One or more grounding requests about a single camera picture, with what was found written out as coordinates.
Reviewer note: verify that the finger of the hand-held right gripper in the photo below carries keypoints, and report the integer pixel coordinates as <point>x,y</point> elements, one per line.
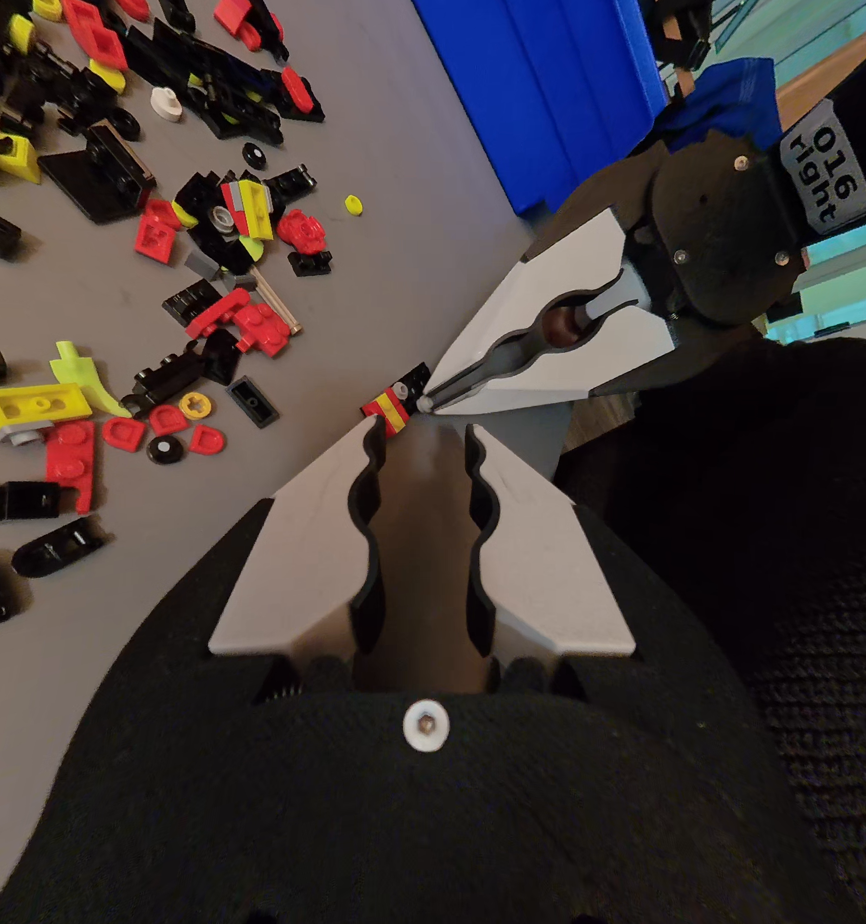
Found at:
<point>555,267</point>
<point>591,361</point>

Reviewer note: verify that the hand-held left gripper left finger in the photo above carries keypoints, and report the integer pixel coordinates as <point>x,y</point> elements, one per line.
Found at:
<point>295,563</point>

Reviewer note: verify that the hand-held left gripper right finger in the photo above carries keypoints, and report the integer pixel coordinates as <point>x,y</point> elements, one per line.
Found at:
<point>548,577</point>

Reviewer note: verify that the red yellow black lego assembly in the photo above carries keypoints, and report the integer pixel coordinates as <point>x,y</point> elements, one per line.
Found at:
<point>389,411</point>

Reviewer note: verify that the pile of lego pieces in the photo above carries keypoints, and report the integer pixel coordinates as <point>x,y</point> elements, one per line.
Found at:
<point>259,325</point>

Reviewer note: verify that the blue plastic bin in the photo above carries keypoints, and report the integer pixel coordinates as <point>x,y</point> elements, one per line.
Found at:
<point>548,86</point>

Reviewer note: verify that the person's black knit sweater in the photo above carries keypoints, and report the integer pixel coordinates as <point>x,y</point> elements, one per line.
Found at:
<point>801,577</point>

